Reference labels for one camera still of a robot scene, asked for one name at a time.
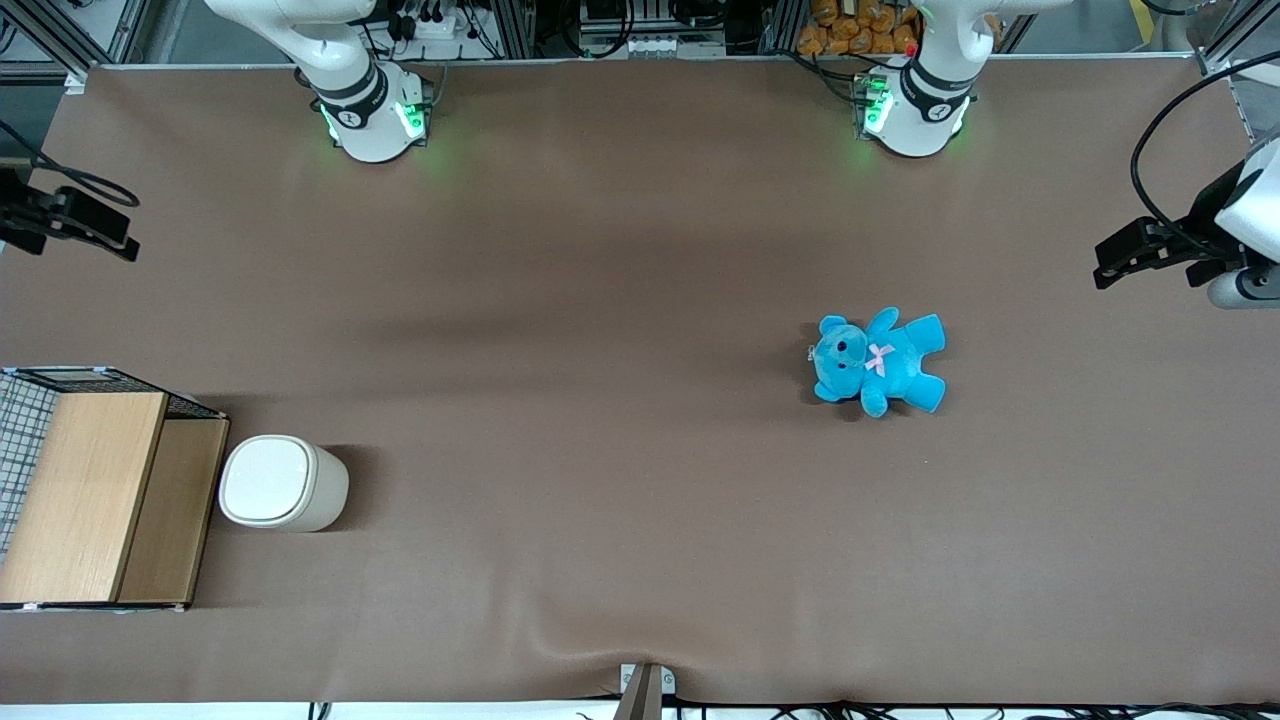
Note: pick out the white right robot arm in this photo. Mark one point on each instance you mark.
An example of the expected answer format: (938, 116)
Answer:
(365, 110)

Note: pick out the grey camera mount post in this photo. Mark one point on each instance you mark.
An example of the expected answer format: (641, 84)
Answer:
(640, 700)

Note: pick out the white lidded trash can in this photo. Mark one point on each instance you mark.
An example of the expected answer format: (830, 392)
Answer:
(285, 485)

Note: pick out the blue teddy bear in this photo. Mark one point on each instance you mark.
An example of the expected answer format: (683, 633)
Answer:
(880, 362)

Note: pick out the orange plush toy pile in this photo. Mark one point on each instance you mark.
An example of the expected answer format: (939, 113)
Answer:
(860, 28)

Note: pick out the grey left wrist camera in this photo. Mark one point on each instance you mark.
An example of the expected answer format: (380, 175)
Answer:
(1245, 288)

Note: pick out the white connector block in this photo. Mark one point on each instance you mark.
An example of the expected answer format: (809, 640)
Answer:
(672, 46)

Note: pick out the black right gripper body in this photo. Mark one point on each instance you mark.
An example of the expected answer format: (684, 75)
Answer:
(22, 222)

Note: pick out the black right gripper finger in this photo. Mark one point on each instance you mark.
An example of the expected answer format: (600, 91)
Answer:
(98, 220)
(125, 254)

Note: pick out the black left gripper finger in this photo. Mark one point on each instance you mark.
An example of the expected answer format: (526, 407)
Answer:
(1130, 243)
(1112, 276)

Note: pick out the silver metal bracket plate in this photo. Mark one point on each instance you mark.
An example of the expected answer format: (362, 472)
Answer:
(668, 680)

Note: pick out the white power strip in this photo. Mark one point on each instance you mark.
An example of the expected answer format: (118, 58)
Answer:
(428, 25)

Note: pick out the brown table mat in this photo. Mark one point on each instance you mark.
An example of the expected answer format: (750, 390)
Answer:
(600, 400)

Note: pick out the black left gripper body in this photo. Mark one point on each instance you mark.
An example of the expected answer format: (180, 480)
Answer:
(1203, 225)

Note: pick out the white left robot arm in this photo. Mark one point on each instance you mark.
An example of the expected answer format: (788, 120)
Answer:
(920, 105)

